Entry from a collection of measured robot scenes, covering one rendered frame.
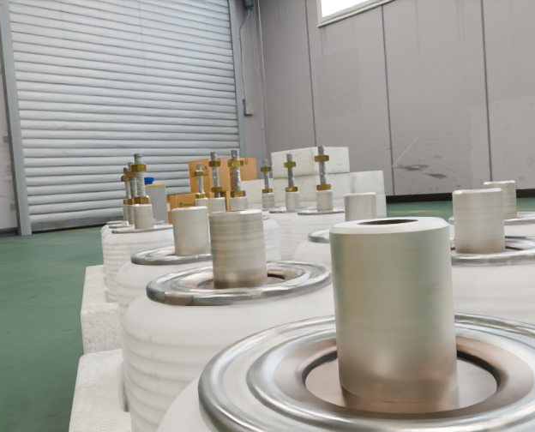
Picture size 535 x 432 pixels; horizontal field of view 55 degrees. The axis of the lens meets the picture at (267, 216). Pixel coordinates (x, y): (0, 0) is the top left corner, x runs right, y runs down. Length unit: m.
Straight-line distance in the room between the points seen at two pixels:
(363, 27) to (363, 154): 1.58
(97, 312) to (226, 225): 0.38
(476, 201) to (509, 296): 0.05
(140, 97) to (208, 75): 1.18
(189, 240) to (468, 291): 0.17
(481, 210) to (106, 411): 0.21
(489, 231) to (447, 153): 5.98
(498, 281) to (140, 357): 0.14
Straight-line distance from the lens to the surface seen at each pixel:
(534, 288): 0.23
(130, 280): 0.30
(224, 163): 4.77
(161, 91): 6.91
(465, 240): 0.26
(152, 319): 0.19
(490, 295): 0.22
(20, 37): 6.27
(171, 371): 0.18
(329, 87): 7.22
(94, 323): 0.57
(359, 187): 3.82
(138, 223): 0.62
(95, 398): 0.32
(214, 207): 0.76
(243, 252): 0.20
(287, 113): 7.70
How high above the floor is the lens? 0.29
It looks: 3 degrees down
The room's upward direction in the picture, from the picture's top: 4 degrees counter-clockwise
